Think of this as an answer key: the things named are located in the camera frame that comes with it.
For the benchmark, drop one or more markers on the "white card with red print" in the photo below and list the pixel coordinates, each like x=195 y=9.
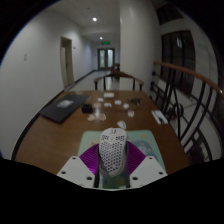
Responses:
x=131 y=113

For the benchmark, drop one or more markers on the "dark framed window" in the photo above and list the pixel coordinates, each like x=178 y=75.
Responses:
x=178 y=60

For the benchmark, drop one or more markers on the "wooden armchair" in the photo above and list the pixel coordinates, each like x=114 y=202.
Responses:
x=118 y=74

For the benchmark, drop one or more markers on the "small white card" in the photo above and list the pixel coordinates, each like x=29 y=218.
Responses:
x=107 y=104
x=118 y=102
x=100 y=99
x=126 y=106
x=121 y=124

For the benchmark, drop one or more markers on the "pale green printed mouse pad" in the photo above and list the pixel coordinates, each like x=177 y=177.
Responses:
x=87 y=140

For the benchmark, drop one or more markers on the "green exit sign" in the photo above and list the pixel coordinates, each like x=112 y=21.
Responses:
x=105 y=42

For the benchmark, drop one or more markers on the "white paper stack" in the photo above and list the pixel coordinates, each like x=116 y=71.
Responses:
x=108 y=95

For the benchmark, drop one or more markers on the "clear plastic bag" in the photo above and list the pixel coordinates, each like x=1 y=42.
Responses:
x=64 y=104

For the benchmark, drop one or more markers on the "pale side door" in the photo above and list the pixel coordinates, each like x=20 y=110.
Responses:
x=68 y=63

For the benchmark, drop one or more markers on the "white wall switch plate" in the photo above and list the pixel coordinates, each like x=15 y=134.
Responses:
x=25 y=57

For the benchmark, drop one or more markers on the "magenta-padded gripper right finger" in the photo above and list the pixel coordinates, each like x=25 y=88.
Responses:
x=150 y=170

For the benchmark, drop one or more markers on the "round ceiling light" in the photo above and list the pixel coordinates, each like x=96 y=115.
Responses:
x=101 y=38
x=94 y=19

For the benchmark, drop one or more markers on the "dark hallway chair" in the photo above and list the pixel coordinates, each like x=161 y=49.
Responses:
x=116 y=67

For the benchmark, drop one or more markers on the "black railing with wooden handrail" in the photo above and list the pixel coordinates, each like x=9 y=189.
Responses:
x=186 y=71

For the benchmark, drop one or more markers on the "small tan card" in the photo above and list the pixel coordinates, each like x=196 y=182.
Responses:
x=91 y=117
x=101 y=117

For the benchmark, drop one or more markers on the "white perforated computer mouse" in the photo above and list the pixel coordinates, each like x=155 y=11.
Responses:
x=112 y=153

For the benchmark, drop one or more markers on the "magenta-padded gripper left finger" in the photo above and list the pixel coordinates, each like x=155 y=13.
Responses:
x=76 y=170

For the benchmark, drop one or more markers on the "glass double door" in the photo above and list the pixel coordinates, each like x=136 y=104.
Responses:
x=106 y=59

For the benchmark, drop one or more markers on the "black flat board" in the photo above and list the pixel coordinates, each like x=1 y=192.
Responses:
x=63 y=113

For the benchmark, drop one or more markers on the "white flat booklet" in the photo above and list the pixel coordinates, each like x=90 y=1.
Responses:
x=160 y=117

